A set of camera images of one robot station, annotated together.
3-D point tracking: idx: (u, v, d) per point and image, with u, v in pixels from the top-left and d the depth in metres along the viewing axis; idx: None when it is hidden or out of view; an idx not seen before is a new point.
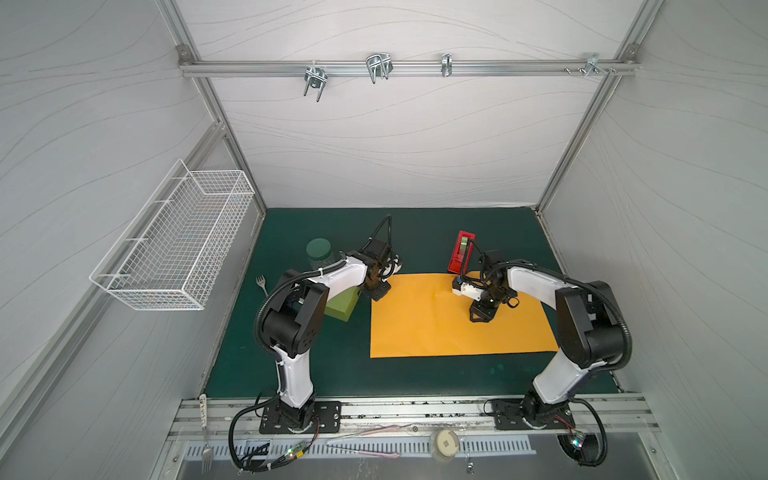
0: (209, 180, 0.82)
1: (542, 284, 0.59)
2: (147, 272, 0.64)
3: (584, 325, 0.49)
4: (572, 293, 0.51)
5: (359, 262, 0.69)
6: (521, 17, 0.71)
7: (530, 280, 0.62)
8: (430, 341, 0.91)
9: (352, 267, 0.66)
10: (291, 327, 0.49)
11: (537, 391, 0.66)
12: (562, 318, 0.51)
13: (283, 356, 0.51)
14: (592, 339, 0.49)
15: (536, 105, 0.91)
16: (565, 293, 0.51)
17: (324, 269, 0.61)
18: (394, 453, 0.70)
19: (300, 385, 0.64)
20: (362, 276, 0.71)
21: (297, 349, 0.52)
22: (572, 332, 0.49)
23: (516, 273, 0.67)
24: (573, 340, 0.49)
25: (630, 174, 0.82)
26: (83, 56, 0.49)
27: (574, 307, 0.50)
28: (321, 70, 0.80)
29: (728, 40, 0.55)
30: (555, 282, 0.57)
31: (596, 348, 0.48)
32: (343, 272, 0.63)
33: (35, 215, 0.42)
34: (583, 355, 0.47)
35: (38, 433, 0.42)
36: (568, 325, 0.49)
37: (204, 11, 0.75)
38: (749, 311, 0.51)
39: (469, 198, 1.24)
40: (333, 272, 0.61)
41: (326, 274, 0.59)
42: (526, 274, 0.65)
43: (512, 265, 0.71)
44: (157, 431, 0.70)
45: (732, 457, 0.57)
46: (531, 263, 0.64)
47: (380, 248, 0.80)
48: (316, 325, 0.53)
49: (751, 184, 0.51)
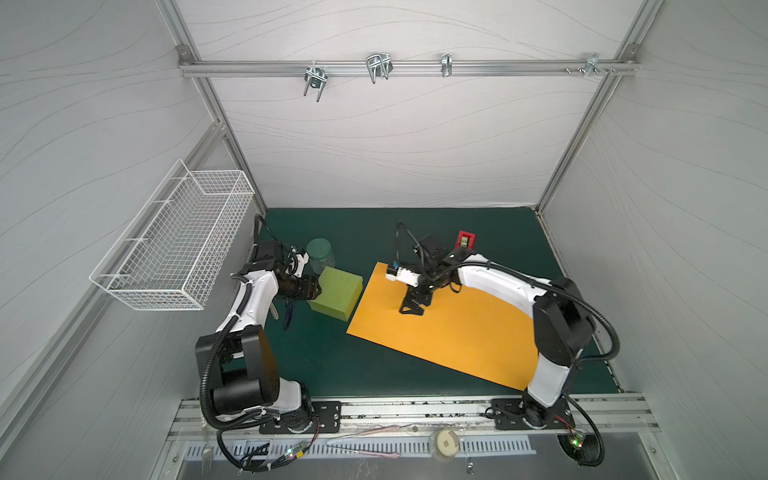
0: (209, 180, 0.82)
1: (507, 289, 0.55)
2: (147, 272, 0.64)
3: (565, 331, 0.48)
4: (546, 303, 0.49)
5: (265, 273, 0.60)
6: (520, 18, 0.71)
7: (487, 281, 0.58)
8: (430, 341, 0.91)
9: (261, 280, 0.58)
10: (252, 387, 0.43)
11: (532, 396, 0.65)
12: (541, 326, 0.48)
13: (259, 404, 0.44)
14: (574, 342, 0.49)
15: (537, 105, 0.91)
16: (540, 305, 0.49)
17: (237, 310, 0.49)
18: (394, 453, 0.70)
19: (287, 391, 0.64)
20: (275, 283, 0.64)
21: (270, 397, 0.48)
22: (554, 338, 0.47)
23: (467, 273, 0.61)
24: (557, 345, 0.48)
25: (630, 174, 0.82)
26: (83, 56, 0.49)
27: (555, 320, 0.47)
28: (321, 70, 0.80)
29: (728, 40, 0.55)
30: (520, 286, 0.54)
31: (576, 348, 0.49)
32: (257, 297, 0.55)
33: (36, 215, 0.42)
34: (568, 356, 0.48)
35: (38, 432, 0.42)
36: (549, 332, 0.48)
37: (204, 11, 0.75)
38: (750, 311, 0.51)
39: (469, 198, 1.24)
40: (248, 303, 0.51)
41: (243, 313, 0.49)
42: (483, 275, 0.59)
43: (463, 266, 0.63)
44: (157, 431, 0.70)
45: (732, 456, 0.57)
46: (486, 263, 0.62)
47: (274, 249, 0.73)
48: (273, 364, 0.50)
49: (752, 184, 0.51)
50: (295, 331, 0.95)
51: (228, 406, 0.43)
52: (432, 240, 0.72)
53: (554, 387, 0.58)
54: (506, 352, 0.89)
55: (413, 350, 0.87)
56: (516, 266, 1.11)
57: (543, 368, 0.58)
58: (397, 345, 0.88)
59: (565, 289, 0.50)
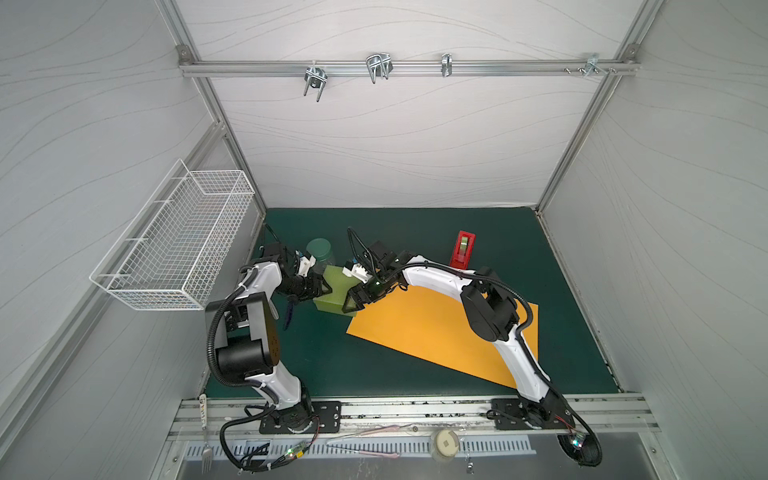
0: (209, 180, 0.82)
1: (441, 283, 0.63)
2: (148, 272, 0.64)
3: (489, 312, 0.57)
4: (470, 291, 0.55)
5: (270, 261, 0.67)
6: (520, 18, 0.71)
7: (427, 279, 0.65)
8: (430, 341, 0.91)
9: (266, 267, 0.64)
10: (255, 350, 0.47)
11: (523, 393, 0.66)
12: (468, 313, 0.57)
13: (261, 379, 0.51)
14: (495, 320, 0.58)
15: (536, 105, 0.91)
16: (465, 292, 0.58)
17: (244, 282, 0.56)
18: (394, 453, 0.70)
19: (288, 382, 0.66)
20: (280, 275, 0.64)
21: (272, 362, 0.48)
22: (480, 322, 0.56)
23: (410, 273, 0.69)
24: (483, 327, 0.57)
25: (630, 174, 0.82)
26: (83, 56, 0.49)
27: (479, 305, 0.56)
28: (320, 70, 0.79)
29: (728, 40, 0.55)
30: (451, 279, 0.62)
31: (499, 323, 0.58)
32: (261, 278, 0.60)
33: (35, 215, 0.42)
34: (494, 335, 0.57)
35: (39, 432, 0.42)
36: (474, 317, 0.57)
37: (204, 11, 0.75)
38: (749, 311, 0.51)
39: (470, 198, 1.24)
40: (255, 279, 0.58)
41: (249, 286, 0.54)
42: (422, 274, 0.67)
43: (409, 265, 0.71)
44: (157, 431, 0.70)
45: (732, 455, 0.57)
46: (425, 261, 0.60)
47: (279, 247, 0.80)
48: (274, 333, 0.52)
49: (752, 184, 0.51)
50: (295, 331, 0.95)
51: (231, 369, 0.46)
52: (379, 244, 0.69)
53: (528, 376, 0.63)
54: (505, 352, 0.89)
55: (413, 350, 0.87)
56: (516, 266, 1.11)
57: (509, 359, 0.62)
58: (397, 345, 0.88)
59: (487, 276, 0.59)
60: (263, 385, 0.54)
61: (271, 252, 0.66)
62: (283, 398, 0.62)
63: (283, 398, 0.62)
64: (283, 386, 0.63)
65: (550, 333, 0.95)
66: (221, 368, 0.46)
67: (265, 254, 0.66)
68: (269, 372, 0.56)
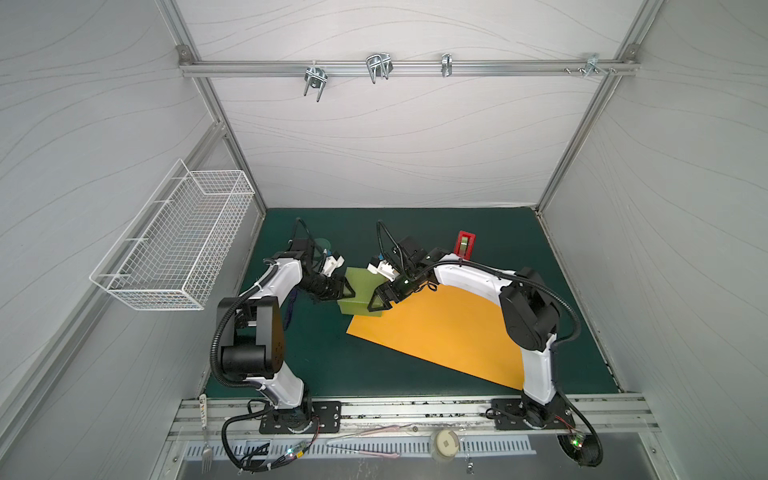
0: (209, 180, 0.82)
1: (477, 283, 0.58)
2: (147, 272, 0.64)
3: (531, 317, 0.52)
4: (511, 292, 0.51)
5: (291, 260, 0.65)
6: (520, 17, 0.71)
7: (460, 278, 0.61)
8: (430, 341, 0.91)
9: (287, 264, 0.64)
10: (257, 355, 0.46)
11: (531, 395, 0.65)
12: (507, 315, 0.52)
13: (262, 382, 0.49)
14: (539, 327, 0.52)
15: (536, 105, 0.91)
16: (506, 295, 0.52)
17: (261, 281, 0.55)
18: (394, 453, 0.70)
19: (291, 385, 0.65)
20: (299, 272, 0.69)
21: (272, 368, 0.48)
22: (521, 327, 0.51)
23: (443, 272, 0.65)
24: (522, 332, 0.52)
25: (630, 174, 0.82)
26: (83, 56, 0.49)
27: (520, 308, 0.51)
28: (321, 70, 0.80)
29: (729, 40, 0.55)
30: (488, 279, 0.57)
31: (541, 330, 0.52)
32: (280, 276, 0.60)
33: (36, 215, 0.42)
34: (536, 342, 0.51)
35: (39, 432, 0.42)
36: (514, 322, 0.52)
37: (204, 11, 0.75)
38: (750, 312, 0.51)
39: (469, 198, 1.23)
40: (271, 279, 0.57)
41: (264, 286, 0.54)
42: (456, 273, 0.63)
43: (439, 265, 0.66)
44: (157, 431, 0.70)
45: (732, 455, 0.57)
46: (460, 260, 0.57)
47: (306, 244, 0.79)
48: (280, 338, 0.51)
49: (752, 184, 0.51)
50: (295, 331, 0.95)
51: (232, 369, 0.46)
52: (410, 241, 0.75)
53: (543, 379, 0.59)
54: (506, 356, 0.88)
55: (414, 350, 0.87)
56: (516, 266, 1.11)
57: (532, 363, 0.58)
58: (397, 345, 0.88)
59: (530, 277, 0.54)
60: (265, 386, 0.53)
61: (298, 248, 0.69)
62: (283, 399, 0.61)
63: (284, 400, 0.61)
64: (283, 387, 0.61)
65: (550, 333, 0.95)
66: (223, 365, 0.46)
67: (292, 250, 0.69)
68: (269, 376, 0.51)
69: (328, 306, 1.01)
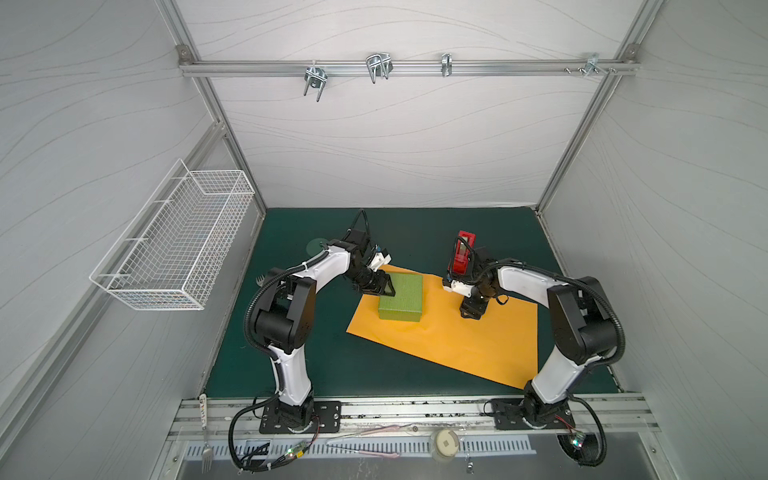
0: (209, 180, 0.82)
1: (534, 284, 0.59)
2: (147, 272, 0.64)
3: (577, 321, 0.49)
4: (562, 290, 0.52)
5: (342, 250, 0.69)
6: (521, 17, 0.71)
7: (519, 279, 0.63)
8: (430, 341, 0.91)
9: (337, 253, 0.67)
10: (283, 327, 0.50)
11: (537, 392, 0.66)
12: (555, 316, 0.51)
13: (279, 354, 0.51)
14: (589, 339, 0.49)
15: (537, 104, 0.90)
16: (555, 290, 0.52)
17: (308, 262, 0.60)
18: (394, 453, 0.70)
19: (298, 383, 0.65)
20: (346, 263, 0.71)
21: (293, 344, 0.53)
22: (566, 330, 0.49)
23: (505, 273, 0.67)
24: (567, 337, 0.49)
25: (630, 174, 0.82)
26: (83, 56, 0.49)
27: (566, 305, 0.50)
28: (321, 70, 0.80)
29: (728, 40, 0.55)
30: (545, 281, 0.58)
31: (591, 345, 0.48)
32: (327, 263, 0.63)
33: (35, 215, 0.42)
34: (578, 351, 0.48)
35: (39, 432, 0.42)
36: (561, 323, 0.50)
37: (204, 11, 0.75)
38: (750, 311, 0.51)
39: (469, 198, 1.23)
40: (317, 262, 0.61)
41: (310, 267, 0.59)
42: (516, 273, 0.65)
43: (503, 265, 0.71)
44: (157, 431, 0.70)
45: (731, 454, 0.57)
46: (520, 261, 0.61)
47: (361, 237, 0.82)
48: (309, 319, 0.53)
49: (752, 184, 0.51)
50: None
51: (261, 329, 0.50)
52: (484, 250, 0.81)
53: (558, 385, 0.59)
54: (506, 355, 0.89)
55: (413, 349, 0.88)
56: None
57: (554, 363, 0.58)
58: (397, 345, 0.88)
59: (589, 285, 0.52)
60: (278, 363, 0.55)
61: (353, 240, 0.79)
62: (288, 393, 0.62)
63: (290, 390, 0.62)
64: (295, 375, 0.63)
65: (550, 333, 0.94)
66: (254, 323, 0.51)
67: (347, 240, 0.79)
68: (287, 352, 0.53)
69: (328, 306, 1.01)
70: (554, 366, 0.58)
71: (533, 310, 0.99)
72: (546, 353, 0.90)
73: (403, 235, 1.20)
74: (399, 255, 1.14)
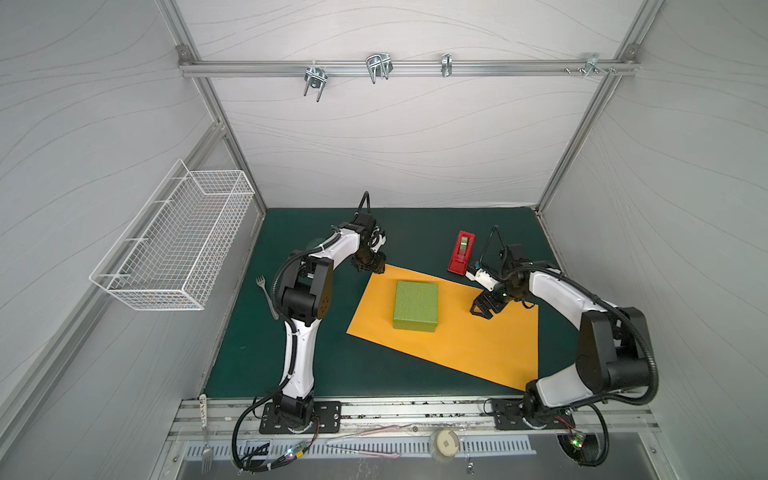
0: (209, 180, 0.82)
1: (567, 301, 0.54)
2: (148, 272, 0.64)
3: (607, 354, 0.45)
4: (599, 317, 0.47)
5: (352, 232, 0.75)
6: (520, 17, 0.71)
7: (553, 290, 0.58)
8: (431, 341, 0.91)
9: (348, 236, 0.73)
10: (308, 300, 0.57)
11: (539, 392, 0.66)
12: (584, 342, 0.47)
13: (299, 328, 0.59)
14: (619, 374, 0.45)
15: (537, 104, 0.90)
16: (591, 315, 0.49)
17: (324, 244, 0.66)
18: (394, 453, 0.70)
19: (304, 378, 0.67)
20: (357, 244, 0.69)
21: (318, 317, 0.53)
22: (593, 360, 0.46)
23: (537, 278, 0.63)
24: (592, 367, 0.46)
25: (630, 174, 0.82)
26: (82, 56, 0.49)
27: (599, 336, 0.45)
28: (321, 70, 0.80)
29: (727, 41, 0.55)
30: (580, 300, 0.53)
31: (618, 381, 0.45)
32: (341, 244, 0.70)
33: (35, 215, 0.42)
34: (601, 384, 0.45)
35: (39, 431, 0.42)
36: (588, 351, 0.47)
37: (204, 11, 0.75)
38: (750, 311, 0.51)
39: (470, 198, 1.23)
40: (332, 244, 0.67)
41: (326, 248, 0.65)
42: (551, 283, 0.60)
43: (535, 269, 0.66)
44: (157, 431, 0.70)
45: (731, 454, 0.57)
46: (556, 272, 0.64)
47: (368, 220, 0.88)
48: (329, 295, 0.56)
49: (752, 184, 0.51)
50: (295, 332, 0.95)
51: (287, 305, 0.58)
52: (520, 247, 0.75)
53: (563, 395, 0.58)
54: (507, 356, 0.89)
55: (413, 350, 0.87)
56: None
57: (566, 378, 0.57)
58: (397, 344, 0.88)
59: (630, 318, 0.47)
60: (295, 337, 0.60)
61: (361, 223, 0.85)
62: (295, 379, 0.64)
63: (297, 377, 0.64)
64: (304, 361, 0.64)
65: (550, 333, 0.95)
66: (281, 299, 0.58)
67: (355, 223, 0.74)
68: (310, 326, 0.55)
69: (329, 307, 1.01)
70: (566, 381, 0.57)
71: (533, 311, 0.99)
72: (546, 354, 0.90)
73: (403, 235, 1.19)
74: (400, 255, 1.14)
